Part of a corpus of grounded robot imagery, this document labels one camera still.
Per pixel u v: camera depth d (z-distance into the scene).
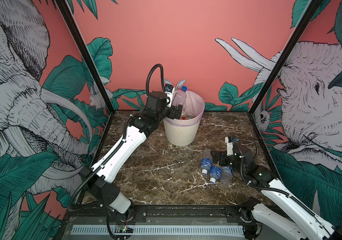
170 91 0.60
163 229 0.78
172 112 0.64
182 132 0.86
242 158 0.54
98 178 0.40
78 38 0.79
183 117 1.00
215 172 0.84
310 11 0.70
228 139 0.68
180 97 0.82
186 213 0.75
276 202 0.48
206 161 0.87
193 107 0.97
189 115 0.99
